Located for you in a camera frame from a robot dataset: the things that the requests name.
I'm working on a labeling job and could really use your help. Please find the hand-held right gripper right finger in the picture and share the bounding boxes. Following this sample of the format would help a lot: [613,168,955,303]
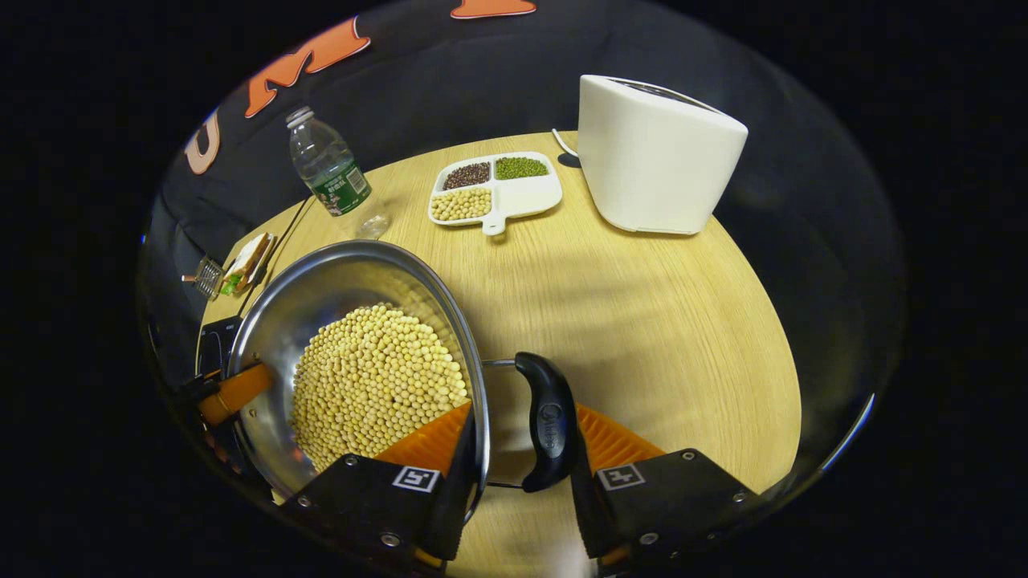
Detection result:
[569,404,760,567]

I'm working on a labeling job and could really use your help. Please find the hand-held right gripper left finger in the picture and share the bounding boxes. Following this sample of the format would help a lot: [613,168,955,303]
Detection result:
[277,401,484,572]

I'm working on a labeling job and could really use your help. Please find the black induction cooktop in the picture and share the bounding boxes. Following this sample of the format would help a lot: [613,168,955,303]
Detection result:
[197,315,244,377]

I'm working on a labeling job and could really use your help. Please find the stainless steel pot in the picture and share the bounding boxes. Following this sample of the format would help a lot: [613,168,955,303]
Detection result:
[227,239,579,519]

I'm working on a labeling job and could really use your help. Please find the sandwich with lettuce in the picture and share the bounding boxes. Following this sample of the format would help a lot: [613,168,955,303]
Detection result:
[218,233,278,298]

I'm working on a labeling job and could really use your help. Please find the pile of yellow soybeans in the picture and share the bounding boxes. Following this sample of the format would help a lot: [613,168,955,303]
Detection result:
[289,302,471,473]

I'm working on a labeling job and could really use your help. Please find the small clear cup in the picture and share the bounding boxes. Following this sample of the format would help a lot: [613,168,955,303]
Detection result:
[353,210,393,241]

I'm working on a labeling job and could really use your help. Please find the clear plastic water bottle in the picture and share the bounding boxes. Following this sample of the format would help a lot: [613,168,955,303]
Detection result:
[287,106,374,218]

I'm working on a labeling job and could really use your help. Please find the small soybeans portion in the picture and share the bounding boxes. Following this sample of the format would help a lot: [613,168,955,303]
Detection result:
[431,188,493,222]

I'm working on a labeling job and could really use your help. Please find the dark red beans portion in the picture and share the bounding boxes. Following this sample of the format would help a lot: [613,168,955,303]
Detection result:
[442,161,492,191]

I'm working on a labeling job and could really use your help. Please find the white divided dish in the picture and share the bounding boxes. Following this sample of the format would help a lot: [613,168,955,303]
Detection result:
[427,151,563,237]

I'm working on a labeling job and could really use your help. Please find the green mung beans portion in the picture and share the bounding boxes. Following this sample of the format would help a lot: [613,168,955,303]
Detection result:
[495,157,550,181]

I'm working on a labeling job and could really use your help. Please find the white toaster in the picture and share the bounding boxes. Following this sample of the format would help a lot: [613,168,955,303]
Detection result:
[577,75,749,235]

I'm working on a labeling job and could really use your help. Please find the small wire basket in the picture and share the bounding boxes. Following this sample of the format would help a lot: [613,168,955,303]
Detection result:
[182,255,226,302]

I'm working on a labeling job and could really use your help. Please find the black power cable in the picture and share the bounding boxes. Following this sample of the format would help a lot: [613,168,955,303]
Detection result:
[239,197,316,315]

